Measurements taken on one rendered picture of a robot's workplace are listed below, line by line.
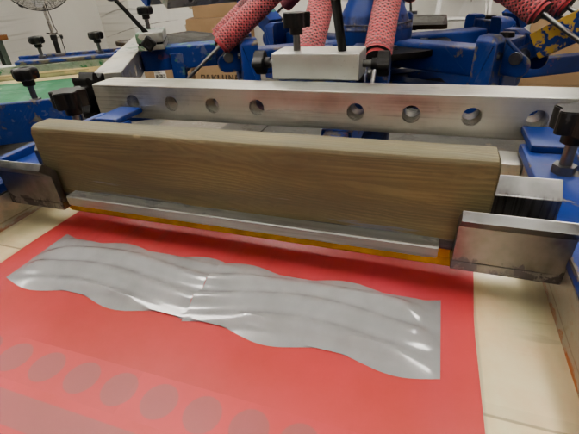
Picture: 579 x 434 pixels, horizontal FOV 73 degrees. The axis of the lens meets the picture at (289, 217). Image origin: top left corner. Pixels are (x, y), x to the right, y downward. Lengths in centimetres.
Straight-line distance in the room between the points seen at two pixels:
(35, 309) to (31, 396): 9
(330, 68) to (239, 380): 43
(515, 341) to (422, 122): 30
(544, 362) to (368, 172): 16
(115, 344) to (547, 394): 27
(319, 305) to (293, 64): 38
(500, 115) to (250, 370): 39
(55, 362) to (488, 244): 30
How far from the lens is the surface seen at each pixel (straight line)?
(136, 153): 37
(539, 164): 45
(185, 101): 61
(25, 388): 32
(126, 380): 29
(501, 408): 27
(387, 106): 51
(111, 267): 37
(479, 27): 129
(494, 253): 31
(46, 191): 46
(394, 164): 29
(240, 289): 32
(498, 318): 32
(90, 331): 33
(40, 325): 36
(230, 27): 97
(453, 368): 28
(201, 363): 28
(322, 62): 57
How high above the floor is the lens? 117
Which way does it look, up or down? 32 degrees down
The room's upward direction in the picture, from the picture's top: 4 degrees counter-clockwise
